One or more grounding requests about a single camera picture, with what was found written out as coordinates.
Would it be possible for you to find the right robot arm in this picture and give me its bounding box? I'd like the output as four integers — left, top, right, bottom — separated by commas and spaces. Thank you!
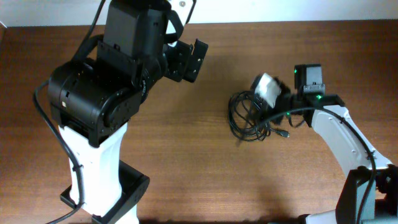
251, 64, 397, 224

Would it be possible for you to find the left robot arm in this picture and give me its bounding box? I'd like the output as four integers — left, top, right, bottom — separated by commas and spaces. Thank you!
47, 0, 208, 223

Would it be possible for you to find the right camera cable black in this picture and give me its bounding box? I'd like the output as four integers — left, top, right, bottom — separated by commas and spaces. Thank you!
230, 105, 378, 223

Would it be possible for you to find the camera cable black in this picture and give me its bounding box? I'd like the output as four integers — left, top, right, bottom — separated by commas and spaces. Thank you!
230, 105, 378, 223
32, 0, 108, 224

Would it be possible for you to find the left camera cable black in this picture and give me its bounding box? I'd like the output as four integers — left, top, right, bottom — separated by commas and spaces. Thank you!
32, 0, 108, 224

